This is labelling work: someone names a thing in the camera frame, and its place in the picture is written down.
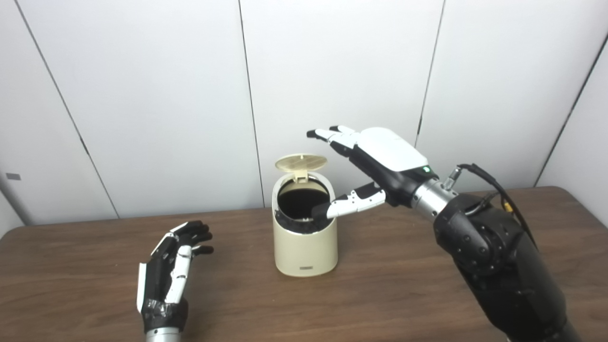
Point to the small gray wall label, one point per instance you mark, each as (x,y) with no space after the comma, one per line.
(13,176)

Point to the black bin liner bag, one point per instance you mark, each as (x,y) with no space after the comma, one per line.
(299,202)

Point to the black wall seam clip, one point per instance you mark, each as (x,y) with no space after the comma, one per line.
(84,145)
(419,124)

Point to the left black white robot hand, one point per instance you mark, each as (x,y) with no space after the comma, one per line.
(159,285)

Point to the round cream bin lid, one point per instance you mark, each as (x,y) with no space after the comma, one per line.
(300,162)

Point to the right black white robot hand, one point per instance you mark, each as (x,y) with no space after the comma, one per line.
(389,152)

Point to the cream-colored bin body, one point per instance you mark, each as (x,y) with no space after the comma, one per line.
(304,251)

